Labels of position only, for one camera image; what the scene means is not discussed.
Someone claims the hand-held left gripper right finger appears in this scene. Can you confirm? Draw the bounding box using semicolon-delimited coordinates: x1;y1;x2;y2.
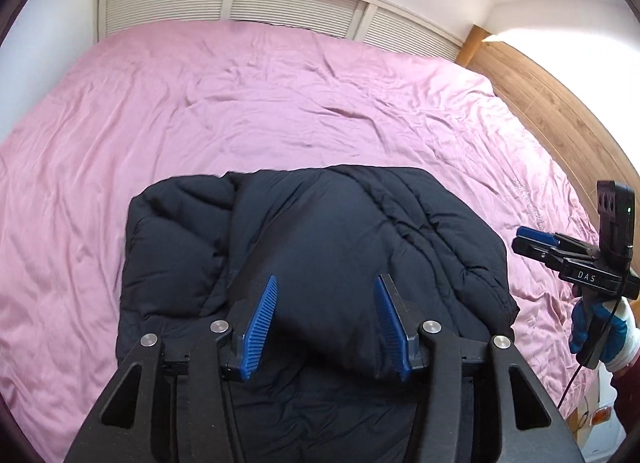
374;273;583;463

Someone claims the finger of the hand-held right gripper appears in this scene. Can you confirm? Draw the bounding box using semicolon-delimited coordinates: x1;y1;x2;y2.
511;237;567;272
517;225;599;257

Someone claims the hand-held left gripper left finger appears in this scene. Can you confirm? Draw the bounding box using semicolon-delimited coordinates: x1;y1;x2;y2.
65;274;279;463

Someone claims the black puffer coat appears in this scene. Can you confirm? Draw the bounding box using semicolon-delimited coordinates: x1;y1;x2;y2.
115;165;520;463

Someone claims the person's right forearm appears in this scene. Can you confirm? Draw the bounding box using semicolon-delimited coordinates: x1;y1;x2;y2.
607;348;640;439

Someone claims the person's right hand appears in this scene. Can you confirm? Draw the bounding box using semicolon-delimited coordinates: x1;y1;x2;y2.
569;292;640;373

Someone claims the wooden headboard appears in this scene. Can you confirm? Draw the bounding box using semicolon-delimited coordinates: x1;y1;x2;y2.
456;24;637;208

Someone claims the pink duvet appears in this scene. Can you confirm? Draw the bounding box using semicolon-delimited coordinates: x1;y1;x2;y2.
0;18;601;463

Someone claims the white louvered panel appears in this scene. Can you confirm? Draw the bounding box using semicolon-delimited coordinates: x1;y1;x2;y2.
95;0;466;64

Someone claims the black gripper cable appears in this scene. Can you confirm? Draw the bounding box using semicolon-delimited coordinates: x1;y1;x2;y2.
556;283;623;409

